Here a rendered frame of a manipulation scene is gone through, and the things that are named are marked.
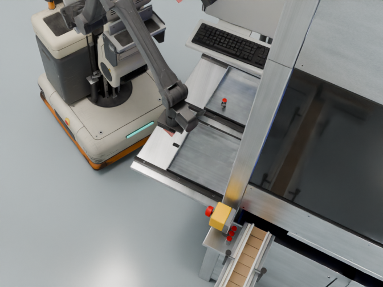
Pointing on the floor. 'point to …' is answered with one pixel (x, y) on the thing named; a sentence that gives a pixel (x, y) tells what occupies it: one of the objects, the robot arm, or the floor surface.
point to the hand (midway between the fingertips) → (172, 134)
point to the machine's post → (265, 104)
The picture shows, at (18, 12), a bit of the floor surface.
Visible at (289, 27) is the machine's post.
